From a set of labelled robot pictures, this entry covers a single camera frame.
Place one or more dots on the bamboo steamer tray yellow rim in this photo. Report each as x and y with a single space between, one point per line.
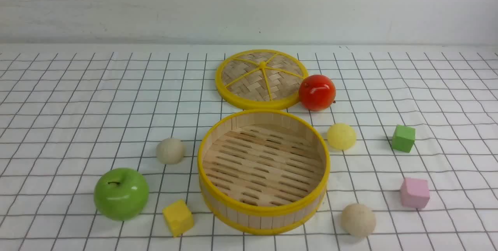
263 171

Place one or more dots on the pink cube block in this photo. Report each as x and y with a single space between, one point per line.
414 193

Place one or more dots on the yellow bun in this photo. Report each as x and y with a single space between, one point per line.
341 136

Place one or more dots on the green apple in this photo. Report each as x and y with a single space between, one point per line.
121 194

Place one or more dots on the woven bamboo steamer lid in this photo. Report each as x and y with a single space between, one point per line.
260 79

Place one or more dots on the white checkered tablecloth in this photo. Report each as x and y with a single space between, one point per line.
69 118

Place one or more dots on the yellow cube block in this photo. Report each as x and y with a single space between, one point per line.
178 217

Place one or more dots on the green cube block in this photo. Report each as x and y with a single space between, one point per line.
403 138

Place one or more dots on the white bun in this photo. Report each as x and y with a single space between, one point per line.
358 220
170 151

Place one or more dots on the red tomato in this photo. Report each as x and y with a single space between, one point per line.
317 92

